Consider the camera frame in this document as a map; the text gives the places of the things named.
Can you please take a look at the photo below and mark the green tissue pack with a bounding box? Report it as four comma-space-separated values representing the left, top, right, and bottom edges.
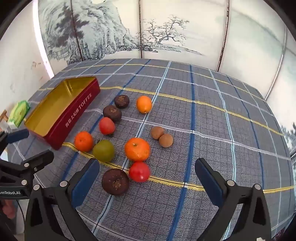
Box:
8, 100, 31, 128

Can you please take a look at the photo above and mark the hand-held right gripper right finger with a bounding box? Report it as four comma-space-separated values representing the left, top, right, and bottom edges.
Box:
195, 158, 272, 241

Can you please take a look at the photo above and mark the blue plaid tablecloth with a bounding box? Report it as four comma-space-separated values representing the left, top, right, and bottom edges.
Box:
7, 58, 294, 241

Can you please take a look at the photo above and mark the red tin box gold interior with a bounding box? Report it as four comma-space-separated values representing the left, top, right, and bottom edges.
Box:
24, 76, 100, 151

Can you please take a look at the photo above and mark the large mandarin orange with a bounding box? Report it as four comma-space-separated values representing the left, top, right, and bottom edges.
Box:
124, 138, 151, 162

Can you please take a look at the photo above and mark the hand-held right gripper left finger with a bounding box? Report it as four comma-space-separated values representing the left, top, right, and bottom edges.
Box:
24, 158, 100, 241

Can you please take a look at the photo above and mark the red tomato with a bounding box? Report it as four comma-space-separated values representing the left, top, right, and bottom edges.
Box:
99, 117, 115, 135
129, 161, 151, 183

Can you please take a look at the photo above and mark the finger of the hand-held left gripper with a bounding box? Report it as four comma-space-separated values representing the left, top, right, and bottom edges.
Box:
0, 129, 30, 153
0, 149, 55, 187

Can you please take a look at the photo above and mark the dark brown mangosteen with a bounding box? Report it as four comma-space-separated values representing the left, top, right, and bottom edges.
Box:
101, 168, 130, 196
103, 105, 122, 123
114, 95, 130, 109

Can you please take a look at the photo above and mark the smooth round orange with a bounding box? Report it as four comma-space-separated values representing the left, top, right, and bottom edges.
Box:
136, 95, 152, 114

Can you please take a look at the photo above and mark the brown longan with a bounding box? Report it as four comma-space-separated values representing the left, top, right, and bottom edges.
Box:
159, 134, 174, 147
150, 126, 165, 140

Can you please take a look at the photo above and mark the green tomato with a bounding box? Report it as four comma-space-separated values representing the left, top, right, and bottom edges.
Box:
92, 139, 115, 163

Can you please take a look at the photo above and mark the landscape painting screen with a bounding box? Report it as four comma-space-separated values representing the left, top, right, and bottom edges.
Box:
37, 0, 296, 167

